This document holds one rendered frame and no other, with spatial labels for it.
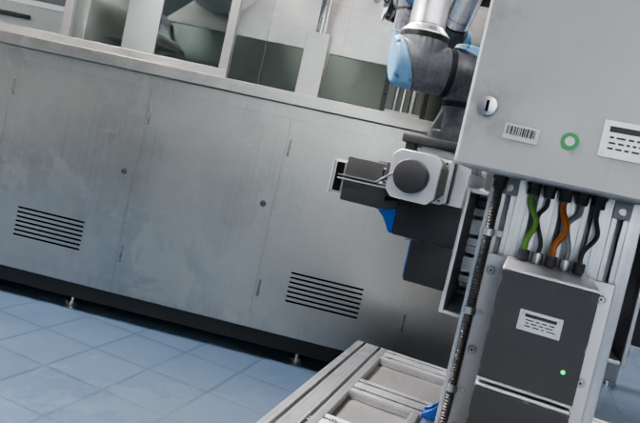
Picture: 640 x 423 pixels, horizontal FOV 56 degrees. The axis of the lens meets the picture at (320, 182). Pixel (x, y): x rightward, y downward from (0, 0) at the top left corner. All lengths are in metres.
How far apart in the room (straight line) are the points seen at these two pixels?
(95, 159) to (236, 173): 0.49
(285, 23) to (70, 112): 0.98
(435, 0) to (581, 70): 0.62
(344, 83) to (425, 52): 1.21
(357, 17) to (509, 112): 1.79
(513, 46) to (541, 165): 0.17
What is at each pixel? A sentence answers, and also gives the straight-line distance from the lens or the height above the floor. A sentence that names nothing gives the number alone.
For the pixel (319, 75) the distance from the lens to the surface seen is 2.35.
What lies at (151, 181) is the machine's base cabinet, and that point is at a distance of 2.13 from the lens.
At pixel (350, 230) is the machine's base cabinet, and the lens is 2.00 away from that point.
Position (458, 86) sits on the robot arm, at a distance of 1.45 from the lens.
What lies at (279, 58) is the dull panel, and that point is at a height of 1.08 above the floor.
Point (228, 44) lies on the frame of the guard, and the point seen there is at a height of 1.02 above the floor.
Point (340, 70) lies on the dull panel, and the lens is 2.62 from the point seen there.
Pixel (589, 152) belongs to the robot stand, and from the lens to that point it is 0.90.
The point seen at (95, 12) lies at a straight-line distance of 2.32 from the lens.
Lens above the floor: 0.74
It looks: 3 degrees down
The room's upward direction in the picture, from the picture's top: 12 degrees clockwise
